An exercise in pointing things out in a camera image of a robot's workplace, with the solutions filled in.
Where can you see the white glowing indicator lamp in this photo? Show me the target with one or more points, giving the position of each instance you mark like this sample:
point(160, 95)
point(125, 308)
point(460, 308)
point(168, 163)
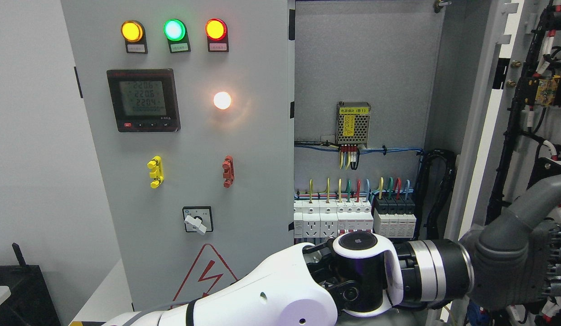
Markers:
point(222, 100)

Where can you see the white rotary selector switch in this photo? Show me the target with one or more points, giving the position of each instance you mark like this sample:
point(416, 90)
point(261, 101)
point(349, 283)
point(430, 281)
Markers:
point(198, 219)

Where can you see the red electric hazard warning sticker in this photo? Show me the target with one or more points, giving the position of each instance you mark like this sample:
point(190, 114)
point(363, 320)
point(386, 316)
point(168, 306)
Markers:
point(208, 274)

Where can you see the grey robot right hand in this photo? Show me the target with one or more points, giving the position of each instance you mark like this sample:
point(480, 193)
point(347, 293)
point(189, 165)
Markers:
point(509, 263)

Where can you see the metal mesh power supply module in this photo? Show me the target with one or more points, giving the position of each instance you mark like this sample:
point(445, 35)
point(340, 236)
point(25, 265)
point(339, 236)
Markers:
point(353, 121)

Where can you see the black digital power meter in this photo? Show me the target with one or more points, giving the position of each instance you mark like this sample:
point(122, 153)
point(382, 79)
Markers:
point(144, 100)

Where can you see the red terminal post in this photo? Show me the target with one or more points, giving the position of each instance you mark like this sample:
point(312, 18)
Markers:
point(228, 171)

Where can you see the yellow indicator lamp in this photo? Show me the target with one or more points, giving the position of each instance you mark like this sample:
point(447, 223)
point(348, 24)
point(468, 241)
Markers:
point(132, 31)

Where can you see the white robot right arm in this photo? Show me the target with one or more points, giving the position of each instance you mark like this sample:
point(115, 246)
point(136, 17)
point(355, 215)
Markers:
point(359, 273)

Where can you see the black surge protector block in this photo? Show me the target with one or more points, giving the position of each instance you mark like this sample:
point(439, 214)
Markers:
point(394, 218)

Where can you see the green indicator lamp left door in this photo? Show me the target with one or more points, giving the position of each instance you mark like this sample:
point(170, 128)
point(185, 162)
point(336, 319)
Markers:
point(174, 30)

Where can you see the black equipment box at left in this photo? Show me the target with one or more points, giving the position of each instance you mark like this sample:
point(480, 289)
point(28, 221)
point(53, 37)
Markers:
point(29, 302)

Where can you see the red indicator lamp left door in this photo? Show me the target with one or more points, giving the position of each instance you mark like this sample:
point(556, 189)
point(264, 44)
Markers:
point(216, 29)

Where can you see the white socket breaker row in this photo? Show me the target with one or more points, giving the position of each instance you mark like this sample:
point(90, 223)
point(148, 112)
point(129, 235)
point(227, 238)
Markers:
point(318, 219)

